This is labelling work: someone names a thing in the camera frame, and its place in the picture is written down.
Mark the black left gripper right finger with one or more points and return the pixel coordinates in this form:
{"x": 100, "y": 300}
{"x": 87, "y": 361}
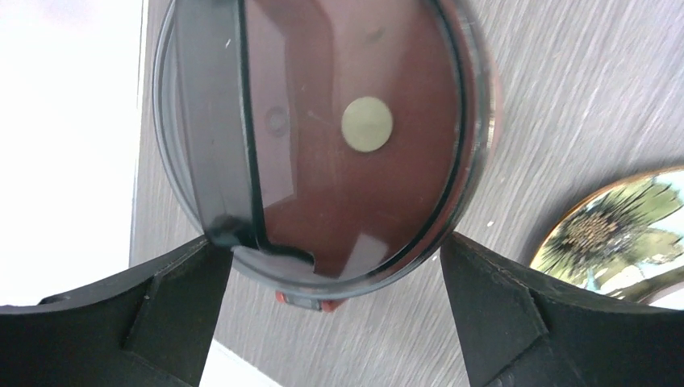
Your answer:
{"x": 520, "y": 327}

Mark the light green ceramic plate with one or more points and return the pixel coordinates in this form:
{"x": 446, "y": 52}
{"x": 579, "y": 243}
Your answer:
{"x": 624, "y": 233}

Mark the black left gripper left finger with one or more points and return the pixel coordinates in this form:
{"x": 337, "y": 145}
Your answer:
{"x": 150, "y": 325}

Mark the red lunch box lid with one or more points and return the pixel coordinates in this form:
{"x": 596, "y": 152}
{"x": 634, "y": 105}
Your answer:
{"x": 355, "y": 109}

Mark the red lunch box with food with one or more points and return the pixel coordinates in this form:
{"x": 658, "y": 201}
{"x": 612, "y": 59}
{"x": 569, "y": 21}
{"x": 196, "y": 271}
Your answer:
{"x": 477, "y": 170}

